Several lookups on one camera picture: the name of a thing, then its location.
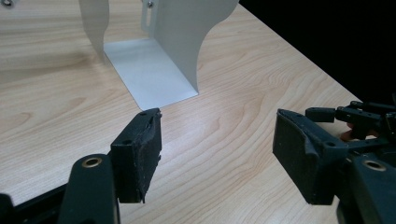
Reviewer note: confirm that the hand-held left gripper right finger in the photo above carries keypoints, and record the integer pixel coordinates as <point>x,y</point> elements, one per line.
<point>295,158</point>

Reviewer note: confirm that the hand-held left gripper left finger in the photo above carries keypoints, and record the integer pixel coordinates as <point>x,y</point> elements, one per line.
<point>137,161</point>

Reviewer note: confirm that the white metal bookend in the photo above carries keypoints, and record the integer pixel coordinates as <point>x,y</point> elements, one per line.
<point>162,71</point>

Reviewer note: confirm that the small metal screw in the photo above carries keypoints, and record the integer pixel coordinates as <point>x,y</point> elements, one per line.
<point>7,2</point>

